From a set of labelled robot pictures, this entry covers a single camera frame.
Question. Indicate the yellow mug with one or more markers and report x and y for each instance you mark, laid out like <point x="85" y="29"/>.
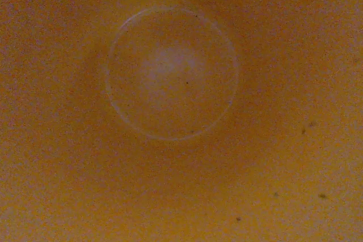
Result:
<point x="181" y="168"/>

